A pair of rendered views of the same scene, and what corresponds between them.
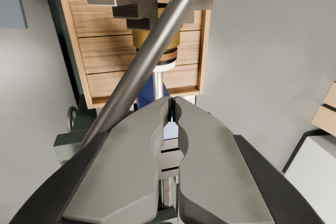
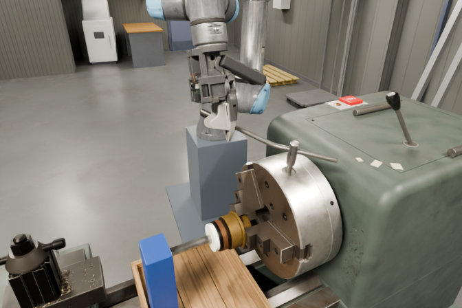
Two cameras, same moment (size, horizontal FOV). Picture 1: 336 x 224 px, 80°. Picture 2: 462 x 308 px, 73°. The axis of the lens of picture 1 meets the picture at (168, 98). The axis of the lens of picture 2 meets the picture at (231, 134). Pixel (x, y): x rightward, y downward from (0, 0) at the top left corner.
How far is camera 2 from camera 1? 0.73 m
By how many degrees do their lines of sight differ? 89
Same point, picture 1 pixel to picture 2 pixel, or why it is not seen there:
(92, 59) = (180, 260)
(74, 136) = not seen: hidden behind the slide
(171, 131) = (153, 255)
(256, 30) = not seen: outside the picture
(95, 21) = (212, 254)
